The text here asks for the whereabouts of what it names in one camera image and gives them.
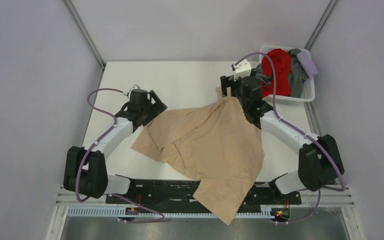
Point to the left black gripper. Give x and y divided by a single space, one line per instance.
157 109

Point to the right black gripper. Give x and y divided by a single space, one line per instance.
229 82

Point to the beige t shirt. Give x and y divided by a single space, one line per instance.
214 144

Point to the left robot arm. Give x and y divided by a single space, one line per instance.
85 171

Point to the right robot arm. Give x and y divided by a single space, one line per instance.
319 160

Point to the red t shirt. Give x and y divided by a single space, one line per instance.
282 66

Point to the grey t shirt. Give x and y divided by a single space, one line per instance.
297 77

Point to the white plastic laundry basket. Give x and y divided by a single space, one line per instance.
308 92

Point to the lilac t shirt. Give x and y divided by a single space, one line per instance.
307 64

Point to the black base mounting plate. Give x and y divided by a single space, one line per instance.
176 196

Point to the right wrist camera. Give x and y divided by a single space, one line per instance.
241 70

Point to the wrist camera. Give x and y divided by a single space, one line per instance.
241 70
128 92

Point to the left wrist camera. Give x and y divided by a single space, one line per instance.
128 92

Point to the right corner wall profile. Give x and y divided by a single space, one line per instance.
321 23

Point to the corner wall profile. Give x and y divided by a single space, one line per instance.
85 33
321 23

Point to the left corner wall profile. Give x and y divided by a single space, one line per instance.
85 33

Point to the white slotted cable duct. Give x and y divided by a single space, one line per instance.
125 212

